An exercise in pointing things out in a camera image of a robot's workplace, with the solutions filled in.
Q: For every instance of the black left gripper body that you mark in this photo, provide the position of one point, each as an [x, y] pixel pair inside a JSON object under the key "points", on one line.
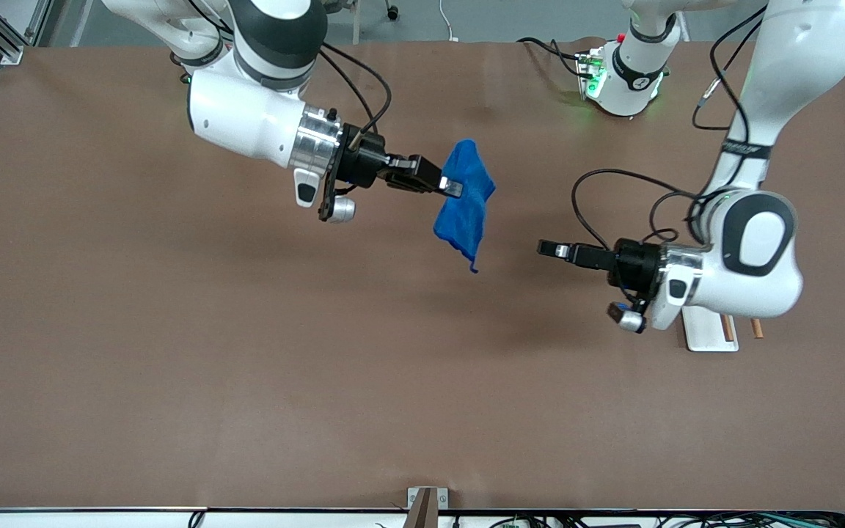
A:
{"points": [[635, 265]]}

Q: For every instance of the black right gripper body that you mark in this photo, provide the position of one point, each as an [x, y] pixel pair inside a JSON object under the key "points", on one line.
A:
{"points": [[365, 160]]}

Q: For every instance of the blue towel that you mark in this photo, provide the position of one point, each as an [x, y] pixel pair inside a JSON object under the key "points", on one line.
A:
{"points": [[466, 205]]}

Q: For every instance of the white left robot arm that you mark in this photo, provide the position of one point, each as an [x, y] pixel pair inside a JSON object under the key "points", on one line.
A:
{"points": [[796, 59]]}

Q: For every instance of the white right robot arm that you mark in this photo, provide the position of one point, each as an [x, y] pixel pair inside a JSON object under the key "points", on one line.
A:
{"points": [[246, 117]]}

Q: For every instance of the wooden rack rod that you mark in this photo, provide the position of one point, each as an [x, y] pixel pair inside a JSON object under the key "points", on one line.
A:
{"points": [[758, 328], [728, 330]]}

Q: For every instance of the stool with caster wheel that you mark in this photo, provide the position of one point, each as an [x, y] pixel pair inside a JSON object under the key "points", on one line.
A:
{"points": [[356, 22]]}

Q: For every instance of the brown table cover sheet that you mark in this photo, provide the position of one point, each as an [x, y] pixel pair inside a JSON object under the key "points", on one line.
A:
{"points": [[246, 381]]}

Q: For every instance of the white rack base plate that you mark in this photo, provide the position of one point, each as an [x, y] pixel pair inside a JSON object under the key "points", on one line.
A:
{"points": [[705, 334]]}

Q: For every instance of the grey metal mount bracket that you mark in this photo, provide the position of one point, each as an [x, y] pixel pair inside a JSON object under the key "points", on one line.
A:
{"points": [[426, 506]]}

